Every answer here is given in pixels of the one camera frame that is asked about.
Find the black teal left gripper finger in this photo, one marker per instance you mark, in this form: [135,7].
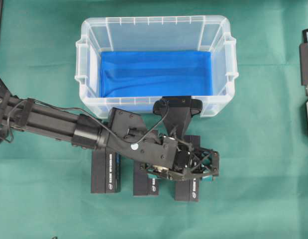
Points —
[153,176]
[207,178]

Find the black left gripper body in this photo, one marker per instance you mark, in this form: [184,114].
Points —
[190,162]

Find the black box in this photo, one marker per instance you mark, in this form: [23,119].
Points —
[105,172]
[188,191]
[143,186]

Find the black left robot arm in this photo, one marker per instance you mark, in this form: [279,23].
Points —
[167,156]

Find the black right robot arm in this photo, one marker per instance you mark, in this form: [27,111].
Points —
[304,60]

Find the blue sheet in case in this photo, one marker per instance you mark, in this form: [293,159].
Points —
[155,73]

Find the clear plastic storage case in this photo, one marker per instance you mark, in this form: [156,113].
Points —
[208,33]

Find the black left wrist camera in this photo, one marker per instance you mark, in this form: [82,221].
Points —
[177,112]

